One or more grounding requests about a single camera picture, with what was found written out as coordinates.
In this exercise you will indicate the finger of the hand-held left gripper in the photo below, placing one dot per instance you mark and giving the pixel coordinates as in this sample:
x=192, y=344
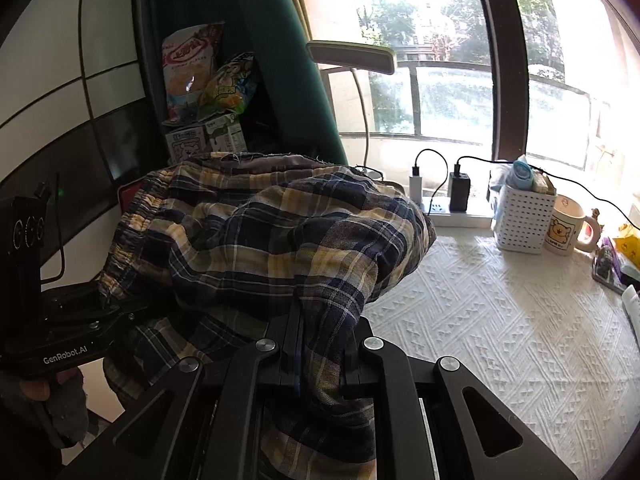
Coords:
x=129, y=312

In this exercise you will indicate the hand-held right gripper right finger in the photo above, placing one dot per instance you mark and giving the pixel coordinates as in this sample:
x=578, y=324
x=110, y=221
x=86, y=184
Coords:
x=362, y=360

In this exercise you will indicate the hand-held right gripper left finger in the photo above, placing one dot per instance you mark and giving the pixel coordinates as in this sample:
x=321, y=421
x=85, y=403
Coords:
x=280, y=355

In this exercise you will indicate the plaid flannel shirt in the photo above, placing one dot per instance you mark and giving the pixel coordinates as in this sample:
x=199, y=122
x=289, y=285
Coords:
x=275, y=240

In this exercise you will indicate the person's left hand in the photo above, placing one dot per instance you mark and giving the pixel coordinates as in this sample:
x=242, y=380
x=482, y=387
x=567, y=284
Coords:
x=65, y=405

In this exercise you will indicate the white power strip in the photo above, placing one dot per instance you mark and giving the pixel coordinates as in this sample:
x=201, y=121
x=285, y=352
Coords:
x=450, y=219

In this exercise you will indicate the small white bear box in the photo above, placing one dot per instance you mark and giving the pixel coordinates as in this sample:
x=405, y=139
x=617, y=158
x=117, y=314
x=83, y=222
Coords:
x=186, y=144

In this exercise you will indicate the white charger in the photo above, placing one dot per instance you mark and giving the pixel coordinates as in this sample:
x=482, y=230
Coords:
x=415, y=187

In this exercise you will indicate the black charger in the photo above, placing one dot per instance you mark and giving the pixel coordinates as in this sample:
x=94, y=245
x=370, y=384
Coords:
x=459, y=190

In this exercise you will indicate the small white green box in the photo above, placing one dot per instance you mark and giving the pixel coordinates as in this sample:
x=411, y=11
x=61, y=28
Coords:
x=225, y=135

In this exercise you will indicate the white perforated basket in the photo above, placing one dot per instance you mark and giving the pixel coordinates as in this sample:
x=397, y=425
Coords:
x=522, y=222

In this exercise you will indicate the cream bear mug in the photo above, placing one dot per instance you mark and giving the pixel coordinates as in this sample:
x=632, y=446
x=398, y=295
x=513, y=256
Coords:
x=562, y=227

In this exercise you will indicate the teal bottle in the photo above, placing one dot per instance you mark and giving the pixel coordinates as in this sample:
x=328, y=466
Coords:
x=520, y=174

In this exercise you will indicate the green snack bag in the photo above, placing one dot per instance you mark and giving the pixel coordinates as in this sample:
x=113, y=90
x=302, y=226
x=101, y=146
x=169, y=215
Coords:
x=230, y=85

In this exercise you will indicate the pink snack bag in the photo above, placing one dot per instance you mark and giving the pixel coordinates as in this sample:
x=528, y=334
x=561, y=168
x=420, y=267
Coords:
x=190, y=70

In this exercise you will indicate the small packet in basket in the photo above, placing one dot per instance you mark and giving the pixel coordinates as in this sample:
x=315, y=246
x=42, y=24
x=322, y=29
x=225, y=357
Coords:
x=542, y=181

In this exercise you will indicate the small green ornament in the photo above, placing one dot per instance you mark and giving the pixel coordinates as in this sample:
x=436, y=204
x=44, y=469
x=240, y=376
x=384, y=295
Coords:
x=606, y=262

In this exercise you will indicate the wet wipes pack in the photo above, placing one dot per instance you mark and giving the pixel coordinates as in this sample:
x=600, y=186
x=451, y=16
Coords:
x=631, y=269

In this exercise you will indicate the yellow packet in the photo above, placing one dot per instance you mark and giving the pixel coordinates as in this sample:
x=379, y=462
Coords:
x=629, y=242

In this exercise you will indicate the white desk lamp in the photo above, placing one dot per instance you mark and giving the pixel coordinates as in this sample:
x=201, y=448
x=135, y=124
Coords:
x=350, y=55

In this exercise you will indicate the balcony railing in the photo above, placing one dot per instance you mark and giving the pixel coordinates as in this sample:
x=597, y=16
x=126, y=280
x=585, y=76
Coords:
x=450, y=67

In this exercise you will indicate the teal curtain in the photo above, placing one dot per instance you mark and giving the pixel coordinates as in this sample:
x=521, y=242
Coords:
x=280, y=35

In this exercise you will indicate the dark window frame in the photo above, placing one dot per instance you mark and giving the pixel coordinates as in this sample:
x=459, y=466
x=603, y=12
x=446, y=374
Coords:
x=505, y=60

